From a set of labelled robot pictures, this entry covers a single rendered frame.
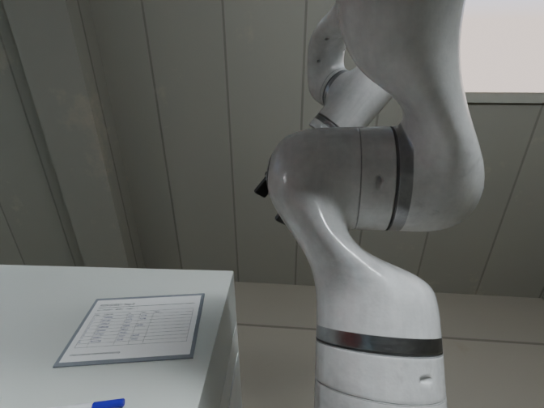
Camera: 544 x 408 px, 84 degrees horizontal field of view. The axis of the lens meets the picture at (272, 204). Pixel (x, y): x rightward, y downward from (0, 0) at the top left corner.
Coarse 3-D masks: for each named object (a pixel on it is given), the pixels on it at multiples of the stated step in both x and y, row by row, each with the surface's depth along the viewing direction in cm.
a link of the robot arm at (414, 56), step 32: (352, 0) 23; (384, 0) 22; (416, 0) 21; (448, 0) 21; (352, 32) 25; (384, 32) 23; (416, 32) 22; (448, 32) 23; (384, 64) 24; (416, 64) 23; (448, 64) 24; (416, 96) 25; (448, 96) 24; (416, 128) 28; (448, 128) 26; (416, 160) 29; (448, 160) 27; (480, 160) 28; (416, 192) 29; (448, 192) 29; (480, 192) 30; (416, 224) 32; (448, 224) 32
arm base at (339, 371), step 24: (336, 360) 27; (360, 360) 26; (384, 360) 25; (408, 360) 25; (432, 360) 26; (336, 384) 26; (360, 384) 25; (384, 384) 24; (408, 384) 24; (432, 384) 25
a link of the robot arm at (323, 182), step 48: (288, 144) 33; (336, 144) 31; (384, 144) 30; (288, 192) 31; (336, 192) 30; (384, 192) 30; (336, 240) 28; (336, 288) 29; (384, 288) 26; (336, 336) 27; (384, 336) 25; (432, 336) 26
